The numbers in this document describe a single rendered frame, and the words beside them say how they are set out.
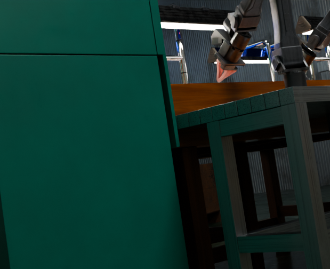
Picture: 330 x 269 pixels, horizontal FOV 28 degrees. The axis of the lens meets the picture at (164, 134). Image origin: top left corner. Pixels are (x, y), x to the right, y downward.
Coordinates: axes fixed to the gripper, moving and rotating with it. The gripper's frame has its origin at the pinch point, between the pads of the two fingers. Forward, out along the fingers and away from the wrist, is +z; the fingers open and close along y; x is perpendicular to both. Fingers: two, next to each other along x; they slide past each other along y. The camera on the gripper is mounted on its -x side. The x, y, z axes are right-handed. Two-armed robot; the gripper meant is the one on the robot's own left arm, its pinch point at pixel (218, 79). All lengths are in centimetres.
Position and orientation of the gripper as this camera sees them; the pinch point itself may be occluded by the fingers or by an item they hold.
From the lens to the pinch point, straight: 235.7
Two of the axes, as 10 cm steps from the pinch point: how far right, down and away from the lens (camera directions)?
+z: -3.9, 7.5, 5.4
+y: -7.6, 0.7, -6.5
